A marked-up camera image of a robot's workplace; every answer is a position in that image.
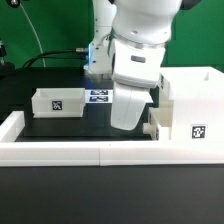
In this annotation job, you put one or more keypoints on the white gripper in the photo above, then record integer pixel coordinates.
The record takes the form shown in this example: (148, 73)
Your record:
(128, 104)

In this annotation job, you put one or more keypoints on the white drawer cabinet box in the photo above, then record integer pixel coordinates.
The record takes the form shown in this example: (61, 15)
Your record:
(195, 97)

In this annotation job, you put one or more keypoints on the white drawer tray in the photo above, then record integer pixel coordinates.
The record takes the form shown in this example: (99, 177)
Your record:
(58, 102)
(159, 124)

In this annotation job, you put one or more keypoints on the white front drawer tray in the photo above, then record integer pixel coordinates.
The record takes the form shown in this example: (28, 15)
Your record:
(159, 124)

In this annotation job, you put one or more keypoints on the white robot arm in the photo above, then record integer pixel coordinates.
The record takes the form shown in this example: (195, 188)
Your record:
(128, 46)

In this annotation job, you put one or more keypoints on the white fiducial marker sheet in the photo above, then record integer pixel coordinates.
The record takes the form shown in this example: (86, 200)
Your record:
(106, 96)

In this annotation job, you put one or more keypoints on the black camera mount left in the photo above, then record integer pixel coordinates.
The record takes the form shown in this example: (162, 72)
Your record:
(6, 68)

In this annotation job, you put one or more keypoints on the white U-shaped frame wall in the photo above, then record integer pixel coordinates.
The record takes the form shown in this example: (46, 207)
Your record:
(106, 153)

